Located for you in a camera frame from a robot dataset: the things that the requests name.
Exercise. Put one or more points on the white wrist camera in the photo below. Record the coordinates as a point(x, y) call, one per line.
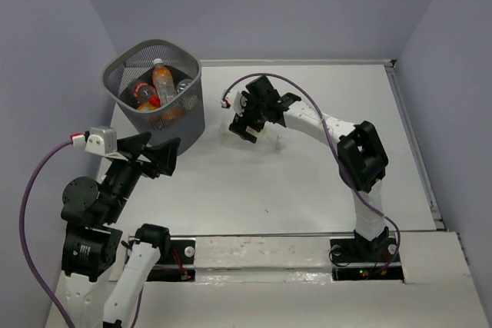
point(101, 141)
point(234, 100)

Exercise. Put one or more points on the small red-label cola bottle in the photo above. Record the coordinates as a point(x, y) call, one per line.
point(145, 93)

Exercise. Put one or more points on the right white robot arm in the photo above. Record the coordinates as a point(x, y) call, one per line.
point(357, 148)

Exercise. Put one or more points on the orange juice bottle white cap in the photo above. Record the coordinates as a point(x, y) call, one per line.
point(163, 82)

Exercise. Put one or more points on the clear jar silver lid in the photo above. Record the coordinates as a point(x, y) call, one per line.
point(182, 85)

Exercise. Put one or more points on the grey mesh waste bin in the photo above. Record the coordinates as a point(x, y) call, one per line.
point(183, 117)

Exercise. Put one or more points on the large clear beige-label bottle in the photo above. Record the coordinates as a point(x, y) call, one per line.
point(268, 140)

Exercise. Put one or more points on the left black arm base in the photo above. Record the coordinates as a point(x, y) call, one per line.
point(178, 265)

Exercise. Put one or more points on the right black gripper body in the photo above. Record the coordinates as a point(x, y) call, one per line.
point(254, 114)

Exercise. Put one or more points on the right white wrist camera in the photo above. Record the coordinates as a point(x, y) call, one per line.
point(234, 100)

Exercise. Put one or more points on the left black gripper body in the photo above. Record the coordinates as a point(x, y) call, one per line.
point(140, 164)

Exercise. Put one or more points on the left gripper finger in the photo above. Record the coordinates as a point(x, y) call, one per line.
point(134, 146)
point(164, 156)

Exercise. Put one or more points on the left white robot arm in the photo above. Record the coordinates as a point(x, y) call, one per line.
point(90, 210)

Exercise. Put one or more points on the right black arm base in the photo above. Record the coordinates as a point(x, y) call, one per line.
point(348, 264)

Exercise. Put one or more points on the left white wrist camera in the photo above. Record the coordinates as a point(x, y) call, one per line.
point(101, 141)

